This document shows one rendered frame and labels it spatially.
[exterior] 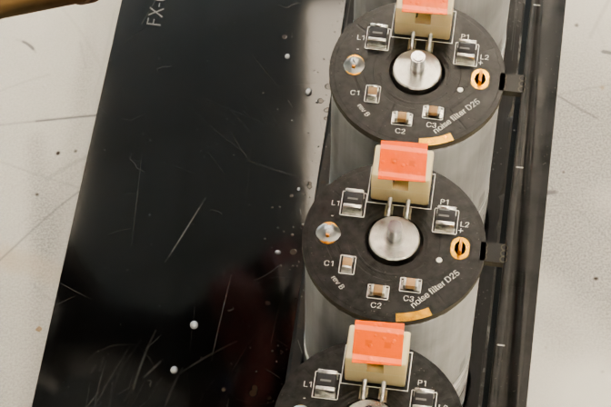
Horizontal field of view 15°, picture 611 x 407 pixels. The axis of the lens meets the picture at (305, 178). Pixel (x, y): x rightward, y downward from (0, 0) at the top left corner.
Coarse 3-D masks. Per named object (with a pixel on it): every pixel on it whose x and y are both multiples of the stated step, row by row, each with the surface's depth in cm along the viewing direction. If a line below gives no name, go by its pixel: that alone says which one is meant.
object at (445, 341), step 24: (384, 240) 31; (408, 240) 31; (312, 288) 32; (312, 312) 32; (336, 312) 31; (456, 312) 31; (312, 336) 33; (336, 336) 32; (432, 336) 32; (456, 336) 32; (432, 360) 32; (456, 360) 33; (456, 384) 34
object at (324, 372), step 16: (320, 352) 31; (336, 352) 31; (416, 352) 31; (304, 368) 30; (320, 368) 30; (336, 368) 30; (416, 368) 30; (432, 368) 30; (288, 384) 30; (304, 384) 30; (320, 384) 30; (336, 384) 30; (352, 384) 30; (368, 384) 30; (416, 384) 30; (432, 384) 30; (448, 384) 30; (288, 400) 30; (304, 400) 30; (320, 400) 30; (336, 400) 30; (352, 400) 30; (400, 400) 30; (416, 400) 30; (432, 400) 30; (448, 400) 30
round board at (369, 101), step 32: (352, 32) 33; (384, 32) 33; (480, 32) 33; (384, 64) 33; (448, 64) 33; (480, 64) 33; (352, 96) 33; (384, 96) 33; (416, 96) 33; (448, 96) 33; (480, 96) 33; (384, 128) 32; (416, 128) 32; (448, 128) 32; (480, 128) 33
